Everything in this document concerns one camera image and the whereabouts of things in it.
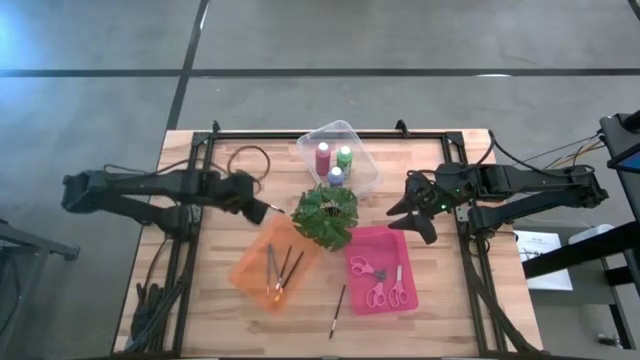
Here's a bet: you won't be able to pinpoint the pink translucent plastic bin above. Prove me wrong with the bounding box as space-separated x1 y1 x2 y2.
344 224 420 316

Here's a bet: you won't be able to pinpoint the black paintbrush orange tip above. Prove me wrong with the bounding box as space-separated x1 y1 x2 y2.
273 250 305 303

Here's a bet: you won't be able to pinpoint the maroon handle paintbrush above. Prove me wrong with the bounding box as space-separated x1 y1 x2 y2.
328 284 347 340

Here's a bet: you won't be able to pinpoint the orange translucent plastic bin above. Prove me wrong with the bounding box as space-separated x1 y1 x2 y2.
227 214 322 315

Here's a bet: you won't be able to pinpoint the clear plastic bin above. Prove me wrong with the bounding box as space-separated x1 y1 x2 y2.
297 119 385 197

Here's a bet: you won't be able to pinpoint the white paper sheet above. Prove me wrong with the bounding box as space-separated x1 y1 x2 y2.
514 229 574 292

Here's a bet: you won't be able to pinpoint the black aluminium rig frame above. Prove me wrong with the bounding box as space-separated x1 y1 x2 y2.
127 119 546 359

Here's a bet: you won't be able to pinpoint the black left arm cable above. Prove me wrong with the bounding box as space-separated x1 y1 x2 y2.
227 144 273 195

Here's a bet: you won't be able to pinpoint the green plant in white pot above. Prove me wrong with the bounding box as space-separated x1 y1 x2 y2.
291 183 360 253

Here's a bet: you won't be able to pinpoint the red paint bottle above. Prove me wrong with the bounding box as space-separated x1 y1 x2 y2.
314 141 333 177

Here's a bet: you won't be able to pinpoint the green paint bottle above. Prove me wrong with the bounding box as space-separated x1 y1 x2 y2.
336 145 355 177

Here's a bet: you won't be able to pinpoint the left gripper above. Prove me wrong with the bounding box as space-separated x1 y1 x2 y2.
219 170 275 226

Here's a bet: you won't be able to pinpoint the grey metal stand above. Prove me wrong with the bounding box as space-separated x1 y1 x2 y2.
0 214 81 360

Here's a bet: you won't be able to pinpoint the black cable bundle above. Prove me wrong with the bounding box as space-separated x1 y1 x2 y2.
130 234 194 354

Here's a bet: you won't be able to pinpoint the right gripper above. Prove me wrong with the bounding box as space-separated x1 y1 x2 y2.
387 169 461 246

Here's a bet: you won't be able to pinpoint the white device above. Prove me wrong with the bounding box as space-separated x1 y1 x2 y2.
567 223 615 246

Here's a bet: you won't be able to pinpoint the pink handled scissors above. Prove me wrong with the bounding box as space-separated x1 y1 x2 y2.
388 264 410 308
365 273 387 309
349 255 389 283

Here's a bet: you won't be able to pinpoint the black cart frame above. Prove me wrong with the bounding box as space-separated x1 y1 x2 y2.
522 219 640 351

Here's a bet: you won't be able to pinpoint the coloured wires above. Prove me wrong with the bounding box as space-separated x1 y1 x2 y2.
542 130 607 169

